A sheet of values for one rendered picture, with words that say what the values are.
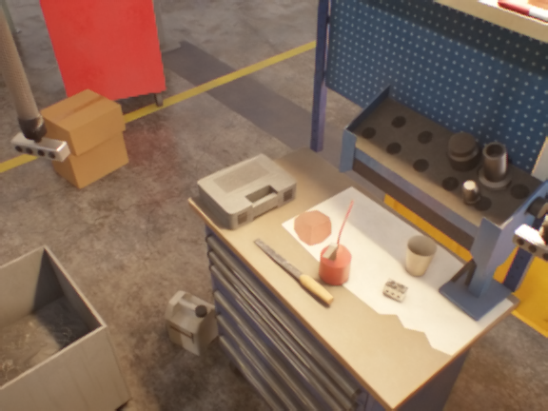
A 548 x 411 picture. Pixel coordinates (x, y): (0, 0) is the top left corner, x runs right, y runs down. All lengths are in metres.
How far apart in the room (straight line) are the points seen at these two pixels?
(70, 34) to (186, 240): 1.60
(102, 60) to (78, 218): 1.17
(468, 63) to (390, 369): 0.75
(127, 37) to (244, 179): 2.28
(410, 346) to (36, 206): 2.54
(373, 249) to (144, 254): 1.62
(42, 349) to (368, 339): 1.35
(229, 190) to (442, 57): 0.72
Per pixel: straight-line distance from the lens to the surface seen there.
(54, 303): 2.45
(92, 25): 3.73
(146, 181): 3.37
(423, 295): 1.47
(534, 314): 2.56
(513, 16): 1.05
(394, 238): 1.60
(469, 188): 1.25
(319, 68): 1.74
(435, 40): 1.40
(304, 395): 1.68
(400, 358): 1.34
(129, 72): 3.89
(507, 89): 1.32
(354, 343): 1.34
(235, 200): 1.59
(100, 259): 2.94
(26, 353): 2.27
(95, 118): 3.26
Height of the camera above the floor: 2.06
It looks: 42 degrees down
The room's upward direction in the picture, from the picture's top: straight up
